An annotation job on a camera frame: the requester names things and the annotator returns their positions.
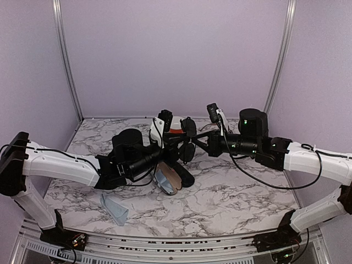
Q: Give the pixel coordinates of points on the aluminium frame post left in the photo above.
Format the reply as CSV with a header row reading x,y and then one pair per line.
x,y
58,18

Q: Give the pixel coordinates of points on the brown striped glasses case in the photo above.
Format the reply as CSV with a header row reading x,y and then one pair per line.
x,y
171,175

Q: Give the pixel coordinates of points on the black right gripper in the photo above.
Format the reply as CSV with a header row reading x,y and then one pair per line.
x,y
213,148

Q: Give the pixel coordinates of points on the aluminium frame post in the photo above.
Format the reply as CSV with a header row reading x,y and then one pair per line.
x,y
282,54
58,18

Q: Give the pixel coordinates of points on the light blue cleaning cloth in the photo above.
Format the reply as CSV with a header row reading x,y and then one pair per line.
x,y
115,210

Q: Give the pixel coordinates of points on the brown translucent sunglasses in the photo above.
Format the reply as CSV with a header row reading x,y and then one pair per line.
x,y
209,127

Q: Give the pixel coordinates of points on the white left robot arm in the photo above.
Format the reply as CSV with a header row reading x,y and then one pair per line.
x,y
128,162

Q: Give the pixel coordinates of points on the aluminium frame post right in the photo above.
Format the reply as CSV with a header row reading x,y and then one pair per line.
x,y
282,54

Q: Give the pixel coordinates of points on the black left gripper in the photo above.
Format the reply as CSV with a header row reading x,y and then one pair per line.
x,y
172,144

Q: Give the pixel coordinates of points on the black aviator sunglasses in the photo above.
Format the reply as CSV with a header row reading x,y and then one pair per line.
x,y
187,149

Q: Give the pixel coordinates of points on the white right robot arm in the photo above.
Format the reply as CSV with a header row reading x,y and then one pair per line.
x,y
282,154

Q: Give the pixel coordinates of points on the aluminium frame rail back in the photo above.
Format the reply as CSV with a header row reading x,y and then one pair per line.
x,y
162,117

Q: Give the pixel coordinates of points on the white bowl orange outside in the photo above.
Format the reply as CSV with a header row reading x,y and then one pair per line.
x,y
175,126

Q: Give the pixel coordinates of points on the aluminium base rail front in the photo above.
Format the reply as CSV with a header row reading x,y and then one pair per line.
x,y
105,248

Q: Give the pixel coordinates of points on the black woven glasses case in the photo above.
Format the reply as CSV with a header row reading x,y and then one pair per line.
x,y
187,179

